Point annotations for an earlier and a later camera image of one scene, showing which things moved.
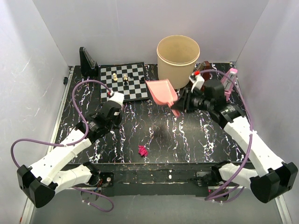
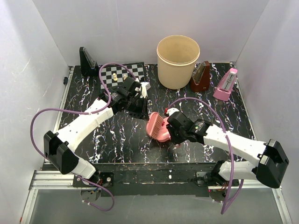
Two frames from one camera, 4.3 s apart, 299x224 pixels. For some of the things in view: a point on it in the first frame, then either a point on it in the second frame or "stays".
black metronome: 89,67 stays
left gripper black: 118,122 → 143,113
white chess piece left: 115,78 stays
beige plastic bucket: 176,57 stays
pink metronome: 228,83 stays
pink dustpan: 163,93 → 157,127
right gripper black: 185,104 → 175,140
